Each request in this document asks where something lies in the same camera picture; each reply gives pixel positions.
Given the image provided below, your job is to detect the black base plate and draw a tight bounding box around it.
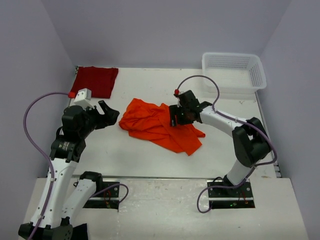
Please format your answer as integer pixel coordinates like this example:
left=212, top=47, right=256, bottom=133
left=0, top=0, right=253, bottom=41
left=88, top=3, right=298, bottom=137
left=98, top=181, right=120, bottom=199
left=207, top=177, right=253, bottom=198

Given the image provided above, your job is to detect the orange t shirt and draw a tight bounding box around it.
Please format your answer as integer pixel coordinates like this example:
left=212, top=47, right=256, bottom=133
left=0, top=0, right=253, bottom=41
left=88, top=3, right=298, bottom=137
left=118, top=98, right=206, bottom=156

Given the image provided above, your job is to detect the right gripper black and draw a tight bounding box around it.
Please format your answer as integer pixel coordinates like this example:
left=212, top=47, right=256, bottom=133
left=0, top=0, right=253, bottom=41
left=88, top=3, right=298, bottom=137
left=170, top=104, right=194, bottom=127

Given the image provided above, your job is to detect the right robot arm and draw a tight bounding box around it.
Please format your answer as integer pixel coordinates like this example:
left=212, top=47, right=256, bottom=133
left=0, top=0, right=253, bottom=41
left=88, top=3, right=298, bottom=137
left=169, top=89, right=272, bottom=197

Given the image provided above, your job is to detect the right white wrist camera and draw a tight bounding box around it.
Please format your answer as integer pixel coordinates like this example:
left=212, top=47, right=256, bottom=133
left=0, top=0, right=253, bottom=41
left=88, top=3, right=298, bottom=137
left=174, top=89, right=186, bottom=106

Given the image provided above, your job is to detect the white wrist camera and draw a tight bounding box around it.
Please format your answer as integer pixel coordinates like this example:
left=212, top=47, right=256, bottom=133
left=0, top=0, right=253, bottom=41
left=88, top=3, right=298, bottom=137
left=73, top=88, right=94, bottom=110
left=174, top=89, right=186, bottom=106

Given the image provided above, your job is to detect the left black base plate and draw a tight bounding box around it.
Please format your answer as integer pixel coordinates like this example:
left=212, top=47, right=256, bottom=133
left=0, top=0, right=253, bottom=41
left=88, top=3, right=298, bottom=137
left=98, top=181, right=120, bottom=199

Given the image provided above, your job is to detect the folded dark red shirt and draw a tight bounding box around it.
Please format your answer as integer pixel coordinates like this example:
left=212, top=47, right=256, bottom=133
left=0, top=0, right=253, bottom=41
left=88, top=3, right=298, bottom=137
left=69, top=66, right=119, bottom=99

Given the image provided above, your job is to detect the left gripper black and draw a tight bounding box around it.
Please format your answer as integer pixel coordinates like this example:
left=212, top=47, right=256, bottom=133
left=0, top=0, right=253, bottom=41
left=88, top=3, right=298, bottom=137
left=78, top=99, right=119, bottom=138

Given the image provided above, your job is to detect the black cloth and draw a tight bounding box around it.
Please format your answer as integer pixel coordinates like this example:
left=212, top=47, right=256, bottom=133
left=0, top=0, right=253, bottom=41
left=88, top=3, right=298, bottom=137
left=71, top=223, right=89, bottom=240

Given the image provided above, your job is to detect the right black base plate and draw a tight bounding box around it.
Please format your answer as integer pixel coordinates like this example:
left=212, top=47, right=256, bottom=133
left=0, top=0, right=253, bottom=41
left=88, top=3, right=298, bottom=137
left=207, top=177, right=253, bottom=198

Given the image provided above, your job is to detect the white plastic basket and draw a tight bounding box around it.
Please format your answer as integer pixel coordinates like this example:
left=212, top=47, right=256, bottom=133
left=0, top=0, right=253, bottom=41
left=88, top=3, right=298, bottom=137
left=201, top=52, right=267, bottom=95

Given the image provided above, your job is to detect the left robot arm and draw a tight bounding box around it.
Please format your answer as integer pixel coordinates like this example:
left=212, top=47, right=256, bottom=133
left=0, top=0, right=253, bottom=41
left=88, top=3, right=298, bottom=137
left=18, top=100, right=120, bottom=240

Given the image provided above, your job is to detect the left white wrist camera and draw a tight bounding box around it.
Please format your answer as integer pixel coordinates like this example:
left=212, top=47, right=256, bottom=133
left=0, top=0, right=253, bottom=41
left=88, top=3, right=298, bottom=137
left=73, top=88, right=94, bottom=110

